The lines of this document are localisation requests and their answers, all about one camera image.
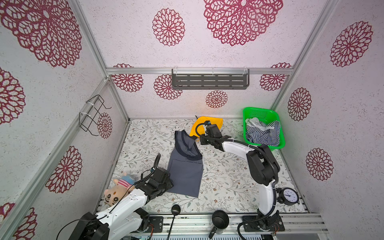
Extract grey wall shelf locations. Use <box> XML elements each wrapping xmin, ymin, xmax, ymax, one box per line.
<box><xmin>171</xmin><ymin>69</ymin><xmax>250</xmax><ymax>90</ymax></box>

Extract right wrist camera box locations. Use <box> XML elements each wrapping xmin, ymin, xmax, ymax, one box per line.
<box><xmin>206</xmin><ymin>124</ymin><xmax>223</xmax><ymax>139</ymax></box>

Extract grey blue tank top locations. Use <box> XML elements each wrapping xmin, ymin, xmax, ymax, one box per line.
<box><xmin>168</xmin><ymin>130</ymin><xmax>204</xmax><ymax>198</ymax></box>

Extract green plastic basket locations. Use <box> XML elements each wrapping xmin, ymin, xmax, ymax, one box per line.
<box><xmin>243</xmin><ymin>107</ymin><xmax>286</xmax><ymax>151</ymax></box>

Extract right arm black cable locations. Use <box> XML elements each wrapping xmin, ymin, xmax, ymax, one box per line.
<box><xmin>194</xmin><ymin>120</ymin><xmax>278</xmax><ymax>240</ymax></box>

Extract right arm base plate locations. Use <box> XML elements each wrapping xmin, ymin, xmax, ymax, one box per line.
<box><xmin>244</xmin><ymin>213</ymin><xmax>286</xmax><ymax>232</ymax></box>

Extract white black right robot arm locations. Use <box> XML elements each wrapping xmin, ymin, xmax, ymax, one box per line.
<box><xmin>200</xmin><ymin>136</ymin><xmax>280</xmax><ymax>220</ymax></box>

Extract round pressure gauge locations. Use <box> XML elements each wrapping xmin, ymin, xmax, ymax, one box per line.
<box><xmin>277</xmin><ymin>188</ymin><xmax>299</xmax><ymax>206</ymax></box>

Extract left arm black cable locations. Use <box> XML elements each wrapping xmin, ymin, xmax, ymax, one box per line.
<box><xmin>56</xmin><ymin>152</ymin><xmax>162</xmax><ymax>240</ymax></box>

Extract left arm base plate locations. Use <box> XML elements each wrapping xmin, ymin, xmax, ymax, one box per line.
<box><xmin>147</xmin><ymin>216</ymin><xmax>164</xmax><ymax>234</ymax></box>

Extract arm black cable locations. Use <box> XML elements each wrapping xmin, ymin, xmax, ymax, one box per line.
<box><xmin>194</xmin><ymin>120</ymin><xmax>278</xmax><ymax>240</ymax></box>
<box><xmin>56</xmin><ymin>152</ymin><xmax>162</xmax><ymax>240</ymax></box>

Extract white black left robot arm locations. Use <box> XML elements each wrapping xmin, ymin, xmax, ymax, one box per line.
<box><xmin>69</xmin><ymin>176</ymin><xmax>174</xmax><ymax>240</ymax></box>

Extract black wire wall rack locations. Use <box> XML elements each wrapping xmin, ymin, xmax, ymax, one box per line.
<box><xmin>79</xmin><ymin>95</ymin><xmax>113</xmax><ymax>139</ymax></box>

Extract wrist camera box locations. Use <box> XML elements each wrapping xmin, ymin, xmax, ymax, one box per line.
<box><xmin>206</xmin><ymin>124</ymin><xmax>223</xmax><ymax>139</ymax></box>
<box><xmin>151</xmin><ymin>168</ymin><xmax>171</xmax><ymax>185</ymax></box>

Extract striped tank top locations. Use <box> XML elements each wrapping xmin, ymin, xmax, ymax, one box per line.
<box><xmin>245</xmin><ymin>118</ymin><xmax>281</xmax><ymax>147</ymax></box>

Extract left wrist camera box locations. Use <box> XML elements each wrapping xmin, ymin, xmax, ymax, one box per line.
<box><xmin>151</xmin><ymin>168</ymin><xmax>171</xmax><ymax>185</ymax></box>

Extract black ladle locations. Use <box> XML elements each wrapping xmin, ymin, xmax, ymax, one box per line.
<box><xmin>167</xmin><ymin>204</ymin><xmax>181</xmax><ymax>240</ymax></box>

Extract yellow fabric hat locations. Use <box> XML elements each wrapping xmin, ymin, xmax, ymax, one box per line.
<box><xmin>189</xmin><ymin>116</ymin><xmax>224</xmax><ymax>142</ymax></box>

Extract cartoon boy plush doll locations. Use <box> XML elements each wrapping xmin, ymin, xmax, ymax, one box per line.
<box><xmin>104</xmin><ymin>173</ymin><xmax>135</xmax><ymax>206</ymax></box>

